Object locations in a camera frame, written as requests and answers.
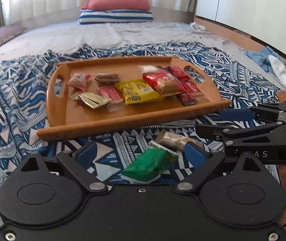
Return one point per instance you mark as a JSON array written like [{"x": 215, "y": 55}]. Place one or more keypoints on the yellow snack packet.
[{"x": 137, "y": 91}]

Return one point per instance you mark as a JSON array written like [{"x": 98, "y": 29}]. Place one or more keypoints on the white translucent snack packet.
[{"x": 148, "y": 69}]

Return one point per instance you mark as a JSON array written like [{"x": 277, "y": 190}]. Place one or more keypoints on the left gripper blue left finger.
[{"x": 86, "y": 155}]

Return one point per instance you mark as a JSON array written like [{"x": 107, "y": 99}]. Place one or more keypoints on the beige nougat bar packet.
[{"x": 175, "y": 142}]

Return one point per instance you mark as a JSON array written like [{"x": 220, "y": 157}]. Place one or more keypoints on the brown snack packet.
[{"x": 107, "y": 78}]

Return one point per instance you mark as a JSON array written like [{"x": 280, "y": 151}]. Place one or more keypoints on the blue clothing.
[{"x": 261, "y": 58}]

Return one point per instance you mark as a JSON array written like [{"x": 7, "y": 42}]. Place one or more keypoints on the wooden serving tray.
[{"x": 68, "y": 119}]

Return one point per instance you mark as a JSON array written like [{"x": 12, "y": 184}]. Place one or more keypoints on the red gold cracker packet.
[{"x": 161, "y": 83}]

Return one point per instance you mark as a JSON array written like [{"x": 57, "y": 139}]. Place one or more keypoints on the red Biscoff biscuit packet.
[{"x": 192, "y": 88}]

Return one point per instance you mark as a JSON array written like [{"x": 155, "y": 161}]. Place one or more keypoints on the red patterned biscuit packet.
[{"x": 117, "y": 101}]

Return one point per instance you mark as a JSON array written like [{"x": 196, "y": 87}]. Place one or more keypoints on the pink white snack packet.
[{"x": 78, "y": 81}]

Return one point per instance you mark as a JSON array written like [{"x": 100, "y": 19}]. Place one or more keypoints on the grey bed sheet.
[{"x": 67, "y": 37}]

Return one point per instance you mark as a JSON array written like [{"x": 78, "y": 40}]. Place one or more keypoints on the small dark red bar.
[{"x": 178, "y": 73}]

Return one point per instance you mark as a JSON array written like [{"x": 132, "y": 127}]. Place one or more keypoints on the red pillow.
[{"x": 103, "y": 5}]

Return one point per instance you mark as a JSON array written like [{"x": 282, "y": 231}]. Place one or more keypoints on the small orange jelly cup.
[{"x": 281, "y": 94}]

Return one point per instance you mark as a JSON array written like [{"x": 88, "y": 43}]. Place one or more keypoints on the green snack packet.
[{"x": 149, "y": 166}]

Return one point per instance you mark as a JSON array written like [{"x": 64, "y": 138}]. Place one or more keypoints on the white cloth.
[{"x": 278, "y": 69}]

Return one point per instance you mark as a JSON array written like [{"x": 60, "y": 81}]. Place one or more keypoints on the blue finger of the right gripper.
[
  {"x": 237, "y": 115},
  {"x": 210, "y": 132}
]

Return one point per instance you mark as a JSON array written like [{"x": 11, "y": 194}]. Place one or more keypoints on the blue patterned cloth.
[{"x": 24, "y": 82}]

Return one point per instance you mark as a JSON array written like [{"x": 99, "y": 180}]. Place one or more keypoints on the gold foil snack packet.
[{"x": 90, "y": 99}]

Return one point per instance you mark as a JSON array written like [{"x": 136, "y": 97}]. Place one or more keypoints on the crumpled white tissue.
[{"x": 197, "y": 27}]

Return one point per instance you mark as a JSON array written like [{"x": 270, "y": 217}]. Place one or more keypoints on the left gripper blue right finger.
[{"x": 195, "y": 155}]

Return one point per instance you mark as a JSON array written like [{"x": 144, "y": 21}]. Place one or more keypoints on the long red snack bar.
[{"x": 185, "y": 97}]

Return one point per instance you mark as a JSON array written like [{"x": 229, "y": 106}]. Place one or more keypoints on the blue striped pillow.
[{"x": 88, "y": 17}]

